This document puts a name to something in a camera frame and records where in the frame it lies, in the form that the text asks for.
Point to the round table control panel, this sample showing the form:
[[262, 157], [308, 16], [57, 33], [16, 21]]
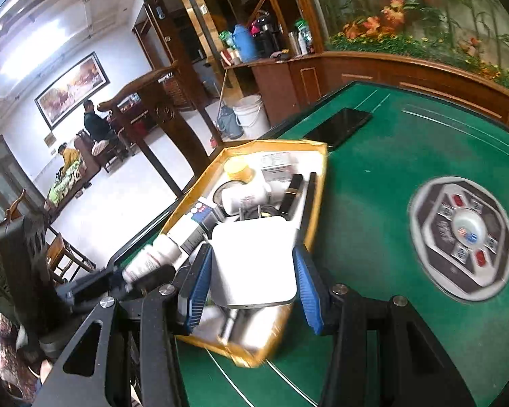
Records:
[[441, 237]]

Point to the wooden bench floral cushion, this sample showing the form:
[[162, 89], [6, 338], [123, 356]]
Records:
[[63, 186]]

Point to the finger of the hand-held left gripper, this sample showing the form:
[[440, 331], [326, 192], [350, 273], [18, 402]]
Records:
[[110, 282]]

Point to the white square box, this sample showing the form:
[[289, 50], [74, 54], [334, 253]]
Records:
[[254, 263]]

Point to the black thermos kettle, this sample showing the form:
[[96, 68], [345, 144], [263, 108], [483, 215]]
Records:
[[265, 38]]

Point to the wooden chair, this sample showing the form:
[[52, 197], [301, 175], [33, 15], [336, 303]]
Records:
[[169, 123], [63, 254]]

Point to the blue thermos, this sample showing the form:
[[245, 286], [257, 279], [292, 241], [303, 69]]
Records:
[[244, 44]]

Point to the green pitcher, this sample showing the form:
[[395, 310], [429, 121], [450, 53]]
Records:
[[227, 39]]

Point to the glass case artificial plants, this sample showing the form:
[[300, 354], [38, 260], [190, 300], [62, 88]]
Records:
[[428, 8]]

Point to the floral patterned cloth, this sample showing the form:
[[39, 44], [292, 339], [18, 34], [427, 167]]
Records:
[[8, 347]]

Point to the blue white small box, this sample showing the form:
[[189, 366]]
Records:
[[199, 212]]

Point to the framed wall painting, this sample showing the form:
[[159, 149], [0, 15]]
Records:
[[72, 89]]

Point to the steel flask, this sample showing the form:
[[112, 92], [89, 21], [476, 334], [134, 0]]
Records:
[[293, 44]]

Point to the white bucket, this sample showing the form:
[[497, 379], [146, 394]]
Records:
[[252, 116]]

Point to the white labelled carton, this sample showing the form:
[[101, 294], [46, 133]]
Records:
[[280, 165]]

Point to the black round ribbed object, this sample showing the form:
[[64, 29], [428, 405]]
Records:
[[269, 212]]

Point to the yellow jar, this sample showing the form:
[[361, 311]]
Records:
[[239, 169]]

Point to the teal kettle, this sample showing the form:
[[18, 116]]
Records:
[[229, 123]]

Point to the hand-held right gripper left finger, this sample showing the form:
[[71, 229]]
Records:
[[199, 288]]

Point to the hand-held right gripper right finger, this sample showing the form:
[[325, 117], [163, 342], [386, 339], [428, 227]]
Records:
[[307, 292]]

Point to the black phone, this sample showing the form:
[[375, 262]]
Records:
[[339, 128]]

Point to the red white tin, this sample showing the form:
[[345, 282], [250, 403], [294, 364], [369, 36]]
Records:
[[231, 56]]

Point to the black gold-trimmed tube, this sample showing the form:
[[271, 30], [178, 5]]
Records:
[[292, 195]]

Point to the white capped bottle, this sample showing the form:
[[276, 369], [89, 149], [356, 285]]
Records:
[[152, 258]]

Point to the yellow cardboard box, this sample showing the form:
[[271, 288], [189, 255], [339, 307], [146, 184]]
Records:
[[320, 169]]

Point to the green white bottle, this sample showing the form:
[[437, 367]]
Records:
[[306, 38]]

